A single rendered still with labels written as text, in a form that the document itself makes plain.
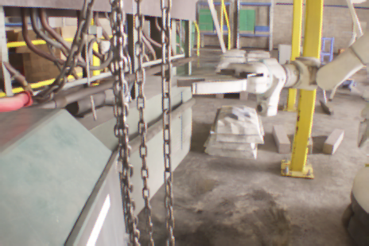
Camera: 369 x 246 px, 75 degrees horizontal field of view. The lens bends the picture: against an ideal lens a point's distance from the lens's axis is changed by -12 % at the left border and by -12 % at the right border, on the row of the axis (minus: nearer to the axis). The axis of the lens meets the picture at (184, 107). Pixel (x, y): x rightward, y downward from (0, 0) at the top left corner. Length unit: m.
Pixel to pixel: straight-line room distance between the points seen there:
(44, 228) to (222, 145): 1.99
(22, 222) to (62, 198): 0.06
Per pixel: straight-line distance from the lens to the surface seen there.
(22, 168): 0.28
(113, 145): 1.19
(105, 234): 0.37
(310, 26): 1.81
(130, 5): 1.36
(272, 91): 0.64
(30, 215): 0.26
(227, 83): 0.52
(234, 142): 2.17
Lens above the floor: 0.94
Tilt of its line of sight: 16 degrees down
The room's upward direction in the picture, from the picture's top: straight up
